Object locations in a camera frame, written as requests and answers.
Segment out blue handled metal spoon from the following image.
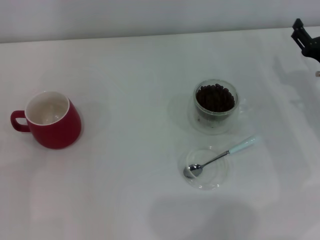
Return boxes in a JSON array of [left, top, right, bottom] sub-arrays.
[[183, 136, 261, 180]]

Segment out dark roasted coffee beans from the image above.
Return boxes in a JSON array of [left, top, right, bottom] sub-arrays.
[[195, 83, 236, 113]]

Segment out clear glass saucer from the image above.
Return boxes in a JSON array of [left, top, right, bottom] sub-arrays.
[[186, 97, 248, 136]]

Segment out red ceramic mug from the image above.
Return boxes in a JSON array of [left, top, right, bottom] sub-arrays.
[[10, 91, 82, 150]]

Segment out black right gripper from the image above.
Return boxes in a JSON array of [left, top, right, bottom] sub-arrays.
[[290, 17, 320, 60]]

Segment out small clear glass dish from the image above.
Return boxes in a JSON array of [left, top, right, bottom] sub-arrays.
[[177, 145, 235, 191]]

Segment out clear glass cup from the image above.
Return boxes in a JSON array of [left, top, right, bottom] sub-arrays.
[[192, 79, 251, 124]]

